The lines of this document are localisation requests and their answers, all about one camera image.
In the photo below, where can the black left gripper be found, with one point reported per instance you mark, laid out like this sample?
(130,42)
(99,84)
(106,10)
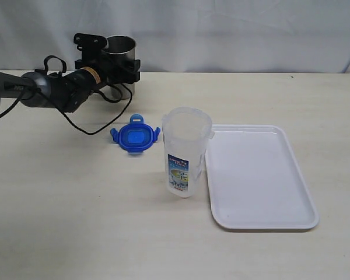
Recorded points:
(96,68)

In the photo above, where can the stainless steel cup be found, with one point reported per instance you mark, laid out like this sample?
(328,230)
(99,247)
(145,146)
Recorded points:
(121,49)

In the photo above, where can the blue plastic lid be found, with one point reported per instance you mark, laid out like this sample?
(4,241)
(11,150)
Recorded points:
(136,136)

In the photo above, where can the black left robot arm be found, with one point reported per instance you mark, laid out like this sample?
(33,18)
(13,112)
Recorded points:
(42,89)

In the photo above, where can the clear plastic container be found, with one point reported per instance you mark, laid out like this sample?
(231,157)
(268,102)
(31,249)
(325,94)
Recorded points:
(186,133)

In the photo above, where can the white backdrop cloth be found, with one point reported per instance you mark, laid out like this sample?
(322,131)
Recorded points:
(186,36)

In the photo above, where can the white plastic tray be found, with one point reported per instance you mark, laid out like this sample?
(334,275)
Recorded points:
(255,182)

